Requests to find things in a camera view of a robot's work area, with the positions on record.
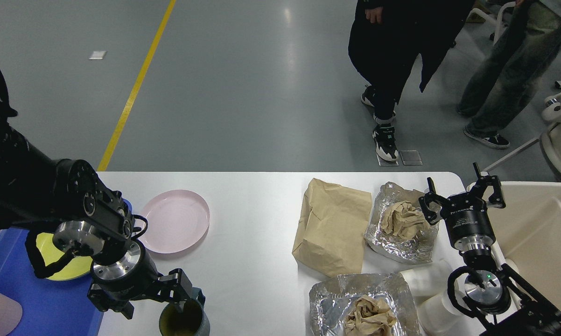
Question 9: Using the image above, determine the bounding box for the white chair background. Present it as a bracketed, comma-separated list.
[466, 0, 516, 44]

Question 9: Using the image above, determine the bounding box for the beige plastic bin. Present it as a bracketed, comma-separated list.
[488, 181, 561, 310]

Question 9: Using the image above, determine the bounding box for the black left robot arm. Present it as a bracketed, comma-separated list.
[0, 70, 205, 319]

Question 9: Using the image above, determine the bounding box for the foil sheet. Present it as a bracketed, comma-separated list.
[309, 273, 421, 336]
[364, 182, 439, 265]

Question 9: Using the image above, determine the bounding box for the lower white paper cup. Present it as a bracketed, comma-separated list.
[417, 289, 465, 336]

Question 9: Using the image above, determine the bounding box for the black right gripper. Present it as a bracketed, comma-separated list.
[419, 162, 506, 252]

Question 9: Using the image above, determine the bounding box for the blue plastic tray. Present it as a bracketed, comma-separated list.
[0, 228, 103, 336]

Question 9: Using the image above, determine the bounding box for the yellow plate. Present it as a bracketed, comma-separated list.
[36, 232, 92, 281]

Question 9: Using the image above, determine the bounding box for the dark green mug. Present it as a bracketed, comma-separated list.
[159, 287, 210, 336]

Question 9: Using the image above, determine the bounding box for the upper crumpled brown paper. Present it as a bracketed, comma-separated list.
[380, 201, 430, 240]

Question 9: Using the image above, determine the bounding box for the upper white paper cup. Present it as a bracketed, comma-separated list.
[399, 259, 454, 297]

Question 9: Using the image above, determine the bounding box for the person in jeans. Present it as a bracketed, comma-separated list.
[456, 0, 561, 149]

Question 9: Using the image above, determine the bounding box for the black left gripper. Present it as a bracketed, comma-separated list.
[88, 240, 205, 320]

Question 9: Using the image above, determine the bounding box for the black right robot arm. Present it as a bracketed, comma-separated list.
[419, 162, 561, 336]

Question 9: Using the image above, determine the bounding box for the brown paper bag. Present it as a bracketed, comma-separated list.
[292, 178, 372, 277]

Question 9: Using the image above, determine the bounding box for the pink plate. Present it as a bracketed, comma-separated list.
[140, 189, 210, 254]

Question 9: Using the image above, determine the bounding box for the lower crumpled brown paper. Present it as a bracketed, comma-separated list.
[343, 295, 397, 336]

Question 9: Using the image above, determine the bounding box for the lower foil sheet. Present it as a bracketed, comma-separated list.
[309, 273, 421, 336]

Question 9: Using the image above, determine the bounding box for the upper foil sheet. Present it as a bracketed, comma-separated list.
[364, 182, 439, 265]

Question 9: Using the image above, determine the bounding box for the crumpled brown paper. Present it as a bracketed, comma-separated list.
[343, 295, 397, 336]
[380, 201, 430, 240]

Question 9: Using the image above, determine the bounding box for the white paper cup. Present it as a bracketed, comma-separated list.
[417, 289, 465, 336]
[399, 259, 454, 297]

